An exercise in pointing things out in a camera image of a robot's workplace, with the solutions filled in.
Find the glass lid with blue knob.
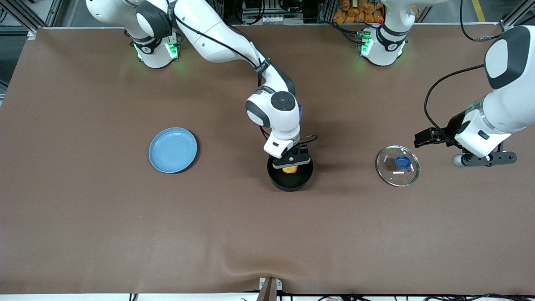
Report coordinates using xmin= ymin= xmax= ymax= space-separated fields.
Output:
xmin=375 ymin=145 xmax=421 ymax=187

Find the black cooking pot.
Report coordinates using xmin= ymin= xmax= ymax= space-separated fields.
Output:
xmin=267 ymin=156 xmax=314 ymax=192

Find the blue round plate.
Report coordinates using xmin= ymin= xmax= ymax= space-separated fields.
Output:
xmin=149 ymin=127 xmax=198 ymax=174

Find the white power strip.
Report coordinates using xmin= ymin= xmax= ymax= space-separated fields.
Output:
xmin=242 ymin=13 xmax=289 ymax=25

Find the pile of orange items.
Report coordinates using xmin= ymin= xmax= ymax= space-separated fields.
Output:
xmin=333 ymin=0 xmax=385 ymax=24

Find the brown table cover cloth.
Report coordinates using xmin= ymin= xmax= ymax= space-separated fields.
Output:
xmin=0 ymin=23 xmax=535 ymax=295

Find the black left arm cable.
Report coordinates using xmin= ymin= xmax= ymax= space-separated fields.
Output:
xmin=424 ymin=64 xmax=487 ymax=140

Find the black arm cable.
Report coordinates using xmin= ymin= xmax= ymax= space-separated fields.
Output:
xmin=424 ymin=64 xmax=487 ymax=140
xmin=165 ymin=0 xmax=268 ymax=76

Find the black cable with metal connector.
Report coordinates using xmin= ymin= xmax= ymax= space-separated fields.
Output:
xmin=459 ymin=0 xmax=508 ymax=42

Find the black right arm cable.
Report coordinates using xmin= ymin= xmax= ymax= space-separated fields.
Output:
xmin=165 ymin=0 xmax=268 ymax=76

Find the aluminium frame profile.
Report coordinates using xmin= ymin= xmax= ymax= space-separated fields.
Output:
xmin=0 ymin=0 xmax=78 ymax=30
xmin=499 ymin=8 xmax=535 ymax=32

